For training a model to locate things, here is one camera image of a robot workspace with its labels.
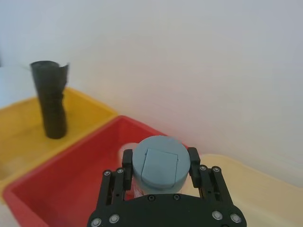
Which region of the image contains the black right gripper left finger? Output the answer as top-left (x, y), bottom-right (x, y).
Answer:
top-left (96, 148), bottom-right (134, 209)

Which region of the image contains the red plastic bin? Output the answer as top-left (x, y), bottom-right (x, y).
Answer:
top-left (2, 115), bottom-right (204, 227)

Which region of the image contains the cream plastic bin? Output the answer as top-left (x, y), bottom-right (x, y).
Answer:
top-left (182, 153), bottom-right (303, 227)

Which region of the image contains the black rolled-up sheet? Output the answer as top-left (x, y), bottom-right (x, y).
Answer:
top-left (29, 61), bottom-right (71, 140)

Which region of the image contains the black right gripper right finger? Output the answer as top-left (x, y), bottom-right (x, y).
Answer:
top-left (187, 147), bottom-right (235, 206)

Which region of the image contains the yellow plastic bin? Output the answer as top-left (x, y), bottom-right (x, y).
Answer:
top-left (0, 87), bottom-right (119, 190)

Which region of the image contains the bottle with grey flip cap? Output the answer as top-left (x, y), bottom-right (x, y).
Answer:
top-left (118, 135), bottom-right (191, 197)

